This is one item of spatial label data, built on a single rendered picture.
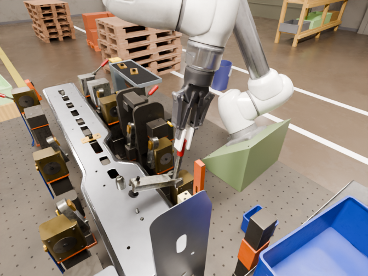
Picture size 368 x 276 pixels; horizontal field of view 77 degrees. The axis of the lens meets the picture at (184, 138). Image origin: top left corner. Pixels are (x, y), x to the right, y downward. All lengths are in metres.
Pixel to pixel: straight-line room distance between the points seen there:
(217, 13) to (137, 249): 0.61
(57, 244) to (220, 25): 0.69
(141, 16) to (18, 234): 1.03
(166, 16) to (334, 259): 0.68
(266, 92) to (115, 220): 0.90
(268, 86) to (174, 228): 0.97
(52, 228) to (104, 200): 0.17
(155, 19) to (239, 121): 0.82
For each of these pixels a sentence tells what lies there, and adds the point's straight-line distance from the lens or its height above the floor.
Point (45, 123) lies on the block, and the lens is 1.35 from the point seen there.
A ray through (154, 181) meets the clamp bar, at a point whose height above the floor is 1.11.
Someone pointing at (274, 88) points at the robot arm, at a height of 1.13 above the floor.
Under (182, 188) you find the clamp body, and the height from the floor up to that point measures 1.04.
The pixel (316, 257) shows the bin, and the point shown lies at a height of 1.03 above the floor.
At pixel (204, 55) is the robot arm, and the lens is 0.55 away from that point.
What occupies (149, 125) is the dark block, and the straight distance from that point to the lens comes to 0.89.
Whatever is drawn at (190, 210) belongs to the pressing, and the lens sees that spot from 0.37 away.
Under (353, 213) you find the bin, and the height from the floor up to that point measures 1.12.
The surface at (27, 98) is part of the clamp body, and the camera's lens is 1.57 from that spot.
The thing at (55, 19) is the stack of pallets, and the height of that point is 0.51.
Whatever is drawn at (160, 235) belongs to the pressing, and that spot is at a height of 1.29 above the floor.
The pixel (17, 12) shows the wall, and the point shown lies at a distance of 11.01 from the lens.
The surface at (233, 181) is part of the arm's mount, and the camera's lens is 1.20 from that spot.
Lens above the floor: 1.61
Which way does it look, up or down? 37 degrees down
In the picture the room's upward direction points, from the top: straight up
